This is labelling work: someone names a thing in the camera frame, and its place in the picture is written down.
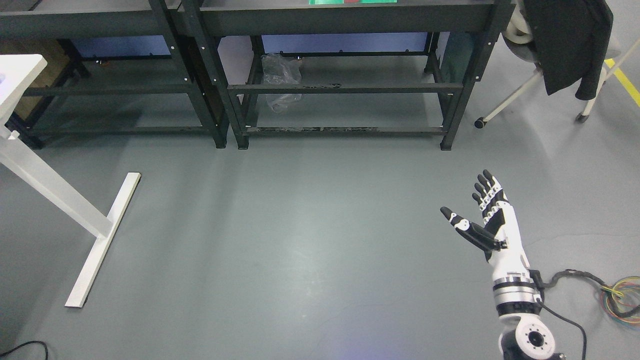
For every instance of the clear plastic bag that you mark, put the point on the clear plastic bag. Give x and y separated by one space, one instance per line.
280 70

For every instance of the black metal shelf left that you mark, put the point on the black metal shelf left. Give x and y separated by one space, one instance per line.
121 67

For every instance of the green plastic tray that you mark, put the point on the green plastic tray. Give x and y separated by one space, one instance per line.
343 2

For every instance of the black jacket on chair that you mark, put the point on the black jacket on chair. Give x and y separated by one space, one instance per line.
571 38

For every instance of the white table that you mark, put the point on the white table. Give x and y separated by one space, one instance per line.
18 71

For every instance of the black metal shelf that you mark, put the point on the black metal shelf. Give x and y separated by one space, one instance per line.
435 47
121 67

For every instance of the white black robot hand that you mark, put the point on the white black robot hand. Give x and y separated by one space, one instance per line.
499 237

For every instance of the black metal shelf right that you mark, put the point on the black metal shelf right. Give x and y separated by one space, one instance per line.
435 47

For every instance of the white rolling chair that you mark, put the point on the white rolling chair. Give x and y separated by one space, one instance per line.
518 38

